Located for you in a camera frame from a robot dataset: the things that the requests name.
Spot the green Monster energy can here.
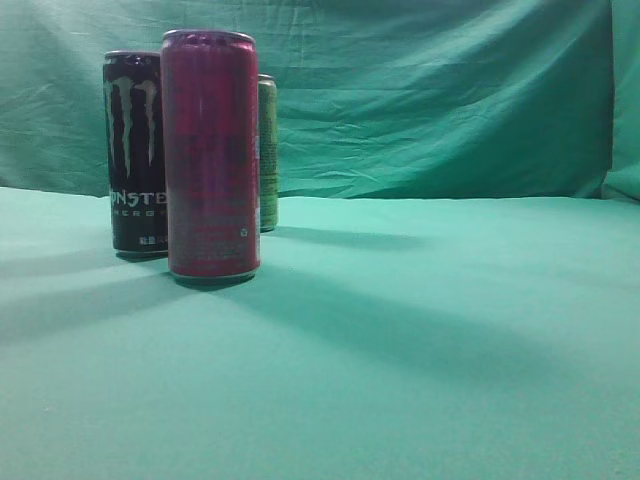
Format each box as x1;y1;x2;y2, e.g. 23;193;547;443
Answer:
258;74;279;232

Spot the green table cloth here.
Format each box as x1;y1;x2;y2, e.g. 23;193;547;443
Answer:
1;188;639;479

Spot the pink Monster energy can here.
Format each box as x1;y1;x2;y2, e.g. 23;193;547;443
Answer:
160;29;260;282

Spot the black Monster energy can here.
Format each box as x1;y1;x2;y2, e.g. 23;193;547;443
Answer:
103;50;168;258

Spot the green backdrop cloth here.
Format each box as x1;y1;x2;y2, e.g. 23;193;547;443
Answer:
1;1;639;198

